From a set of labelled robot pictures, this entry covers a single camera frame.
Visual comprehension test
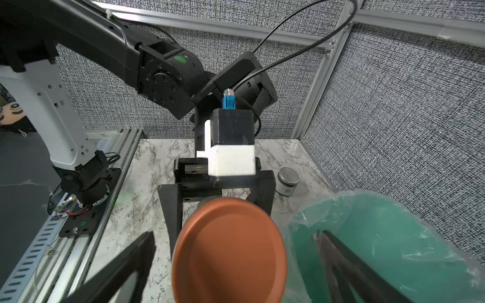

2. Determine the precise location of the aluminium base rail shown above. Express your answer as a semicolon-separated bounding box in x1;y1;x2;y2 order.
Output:
1;130;143;302

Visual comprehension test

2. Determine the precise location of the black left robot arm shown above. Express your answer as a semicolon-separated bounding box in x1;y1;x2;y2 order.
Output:
1;1;277;246

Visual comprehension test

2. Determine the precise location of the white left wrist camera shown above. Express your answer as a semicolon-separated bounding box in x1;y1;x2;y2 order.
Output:
196;88;256;178

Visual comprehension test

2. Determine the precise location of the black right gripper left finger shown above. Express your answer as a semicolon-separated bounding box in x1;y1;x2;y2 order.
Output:
62;232;156;302

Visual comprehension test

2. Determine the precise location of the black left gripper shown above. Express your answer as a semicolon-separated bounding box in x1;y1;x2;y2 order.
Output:
157;157;276;256

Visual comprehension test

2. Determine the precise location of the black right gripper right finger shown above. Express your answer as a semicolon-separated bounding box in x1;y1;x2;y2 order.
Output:
314;231;410;302

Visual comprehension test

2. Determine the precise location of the orange-lidded peanut jar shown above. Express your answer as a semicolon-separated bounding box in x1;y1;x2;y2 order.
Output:
196;196;232;211

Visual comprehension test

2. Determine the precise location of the green plastic trash bin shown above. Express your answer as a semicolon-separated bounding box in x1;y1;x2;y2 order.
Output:
287;194;485;303

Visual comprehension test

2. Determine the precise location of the small silver-lidded tin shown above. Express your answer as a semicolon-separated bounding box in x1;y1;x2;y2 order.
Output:
275;167;299;196

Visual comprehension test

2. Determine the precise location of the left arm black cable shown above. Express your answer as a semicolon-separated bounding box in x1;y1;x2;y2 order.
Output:
232;0;359;138

